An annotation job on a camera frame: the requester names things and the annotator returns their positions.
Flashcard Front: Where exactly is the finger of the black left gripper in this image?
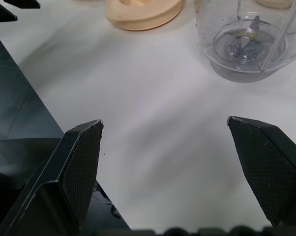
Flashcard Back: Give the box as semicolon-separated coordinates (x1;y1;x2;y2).
0;1;18;23
2;0;41;9

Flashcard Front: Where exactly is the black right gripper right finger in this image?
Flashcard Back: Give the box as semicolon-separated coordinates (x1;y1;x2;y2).
227;116;296;228

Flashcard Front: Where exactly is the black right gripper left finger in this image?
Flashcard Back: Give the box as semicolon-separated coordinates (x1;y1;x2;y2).
0;119;104;236

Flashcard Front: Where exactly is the cream round blender lid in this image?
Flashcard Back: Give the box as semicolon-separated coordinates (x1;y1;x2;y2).
105;0;183;31

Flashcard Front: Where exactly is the clear stirring rod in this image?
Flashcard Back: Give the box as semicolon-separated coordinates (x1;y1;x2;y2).
258;0;296;72

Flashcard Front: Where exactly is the clear blender jar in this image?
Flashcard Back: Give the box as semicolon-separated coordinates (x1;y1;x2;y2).
194;0;296;83

